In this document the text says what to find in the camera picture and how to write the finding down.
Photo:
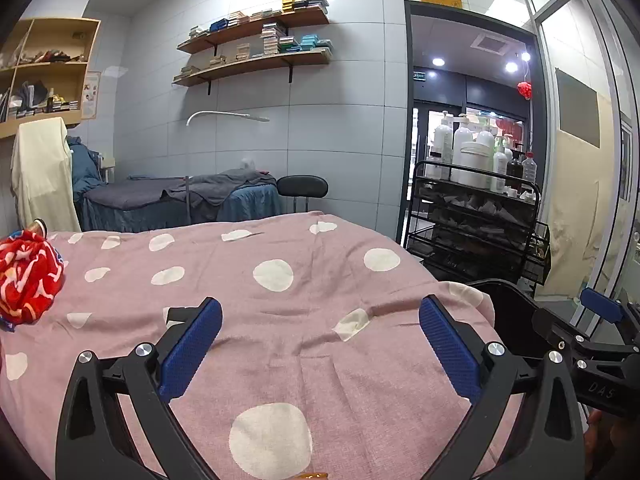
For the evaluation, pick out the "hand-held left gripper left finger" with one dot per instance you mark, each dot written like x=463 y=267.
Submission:
x=192 y=345

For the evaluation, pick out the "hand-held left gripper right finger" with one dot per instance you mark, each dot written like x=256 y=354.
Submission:
x=450 y=350

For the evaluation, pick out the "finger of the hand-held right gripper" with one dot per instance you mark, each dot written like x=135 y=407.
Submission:
x=602 y=305
x=557 y=332

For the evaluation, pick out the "dark brown trash bin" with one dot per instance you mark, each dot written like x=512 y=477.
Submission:
x=510 y=320

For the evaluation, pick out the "person's right hand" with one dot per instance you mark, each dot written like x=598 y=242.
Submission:
x=595 y=435

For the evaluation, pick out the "pink polka dot blanket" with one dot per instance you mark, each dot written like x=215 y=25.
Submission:
x=300 y=340

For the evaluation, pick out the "paper covered glass partition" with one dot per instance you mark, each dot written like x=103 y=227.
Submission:
x=580 y=185

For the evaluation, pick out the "grey blanket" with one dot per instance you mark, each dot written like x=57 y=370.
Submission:
x=220 y=185

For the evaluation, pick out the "red patterned cloth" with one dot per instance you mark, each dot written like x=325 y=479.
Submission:
x=27 y=280

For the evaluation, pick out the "cluster of toiletry bottles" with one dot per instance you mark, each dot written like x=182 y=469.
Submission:
x=472 y=160

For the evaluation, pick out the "black stool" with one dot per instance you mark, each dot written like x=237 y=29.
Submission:
x=302 y=186

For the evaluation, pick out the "cream cloth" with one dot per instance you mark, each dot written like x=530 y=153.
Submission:
x=42 y=175

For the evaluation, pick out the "red hanging ornament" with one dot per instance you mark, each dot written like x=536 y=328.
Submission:
x=524 y=90

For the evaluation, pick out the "white floor lamp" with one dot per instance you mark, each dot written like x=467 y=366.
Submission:
x=220 y=112

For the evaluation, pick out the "round ceiling light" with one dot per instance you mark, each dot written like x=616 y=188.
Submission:
x=438 y=62
x=510 y=66

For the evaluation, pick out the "ceiling air vent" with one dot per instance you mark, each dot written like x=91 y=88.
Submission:
x=491 y=43

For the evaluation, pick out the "wooden cubby cabinet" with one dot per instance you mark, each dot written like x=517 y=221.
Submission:
x=92 y=60

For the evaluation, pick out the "row of small boxes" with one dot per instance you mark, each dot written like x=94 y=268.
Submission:
x=300 y=2

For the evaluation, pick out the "black door frame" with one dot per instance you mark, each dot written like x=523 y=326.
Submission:
x=406 y=135

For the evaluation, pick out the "wall poster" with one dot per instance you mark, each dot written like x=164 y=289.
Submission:
x=91 y=95

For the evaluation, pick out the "wooden wall shelf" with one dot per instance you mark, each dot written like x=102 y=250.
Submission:
x=250 y=31
x=250 y=66

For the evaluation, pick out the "wooden wall shelves with boxes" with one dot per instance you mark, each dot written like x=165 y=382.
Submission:
x=270 y=40

